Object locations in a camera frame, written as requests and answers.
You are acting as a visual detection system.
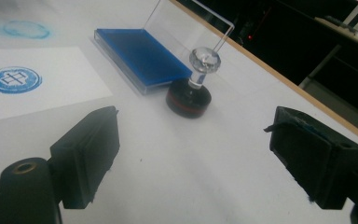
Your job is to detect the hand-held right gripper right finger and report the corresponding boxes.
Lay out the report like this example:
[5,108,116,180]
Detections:
[262,105,358,211]

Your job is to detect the blue ink pad clear case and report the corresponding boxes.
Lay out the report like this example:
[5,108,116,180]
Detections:
[92,0,236,96]

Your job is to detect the white metal desk frame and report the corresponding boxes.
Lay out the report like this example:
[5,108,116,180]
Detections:
[297,0,358,91]

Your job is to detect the small white paper sheet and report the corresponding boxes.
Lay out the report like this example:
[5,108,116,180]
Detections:
[0,46,114,125]

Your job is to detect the large white table cover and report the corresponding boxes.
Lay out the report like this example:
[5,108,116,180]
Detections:
[0,0,358,224]

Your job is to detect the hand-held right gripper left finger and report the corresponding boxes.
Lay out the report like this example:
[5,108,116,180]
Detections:
[47,105,121,210]

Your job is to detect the round stamp with clear knob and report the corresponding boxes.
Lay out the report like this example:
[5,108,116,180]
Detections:
[165,46,222,119]

